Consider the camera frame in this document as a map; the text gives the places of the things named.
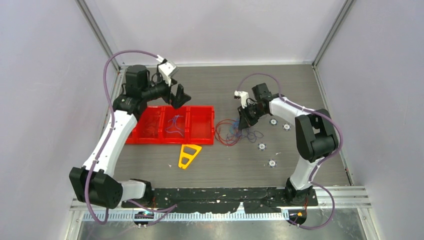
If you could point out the aluminium front rail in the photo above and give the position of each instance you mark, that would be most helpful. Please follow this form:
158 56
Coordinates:
332 197

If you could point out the yellow triangular plastic frame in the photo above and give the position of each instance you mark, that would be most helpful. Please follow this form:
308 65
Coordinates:
188 152

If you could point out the poker chip bottom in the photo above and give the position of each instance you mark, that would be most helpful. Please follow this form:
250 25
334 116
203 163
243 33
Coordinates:
272 163

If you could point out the poker chip right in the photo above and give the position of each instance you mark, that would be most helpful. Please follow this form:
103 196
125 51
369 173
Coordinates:
286 127

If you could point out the red four-compartment bin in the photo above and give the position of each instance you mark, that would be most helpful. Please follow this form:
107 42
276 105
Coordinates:
192 124

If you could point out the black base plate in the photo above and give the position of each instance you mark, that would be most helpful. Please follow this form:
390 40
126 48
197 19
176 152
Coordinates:
221 200

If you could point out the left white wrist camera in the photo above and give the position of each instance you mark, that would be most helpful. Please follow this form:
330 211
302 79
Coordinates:
167 69

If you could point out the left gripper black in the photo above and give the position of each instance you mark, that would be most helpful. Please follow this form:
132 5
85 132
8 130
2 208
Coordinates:
180 98

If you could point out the poker chip lower middle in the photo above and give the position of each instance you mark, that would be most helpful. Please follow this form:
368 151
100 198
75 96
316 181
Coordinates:
262 146

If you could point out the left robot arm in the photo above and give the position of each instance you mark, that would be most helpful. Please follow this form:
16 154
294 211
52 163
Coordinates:
93 183

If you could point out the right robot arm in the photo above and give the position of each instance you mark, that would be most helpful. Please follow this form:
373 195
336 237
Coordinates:
315 134

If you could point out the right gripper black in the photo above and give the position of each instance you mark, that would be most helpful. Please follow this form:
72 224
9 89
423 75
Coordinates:
245 118

